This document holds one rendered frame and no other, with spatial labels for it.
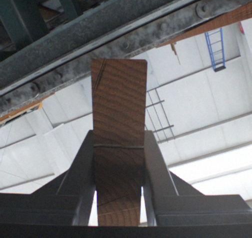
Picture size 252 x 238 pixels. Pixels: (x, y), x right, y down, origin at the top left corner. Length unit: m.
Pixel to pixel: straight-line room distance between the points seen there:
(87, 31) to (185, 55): 6.24
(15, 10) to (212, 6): 0.39
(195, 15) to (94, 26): 0.15
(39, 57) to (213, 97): 6.79
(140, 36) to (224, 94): 6.75
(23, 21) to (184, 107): 6.52
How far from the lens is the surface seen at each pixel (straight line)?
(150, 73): 5.82
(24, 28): 0.48
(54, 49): 0.31
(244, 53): 6.88
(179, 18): 0.32
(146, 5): 0.27
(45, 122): 7.96
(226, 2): 0.33
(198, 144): 7.49
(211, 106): 7.03
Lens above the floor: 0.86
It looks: 15 degrees up
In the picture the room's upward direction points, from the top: 156 degrees clockwise
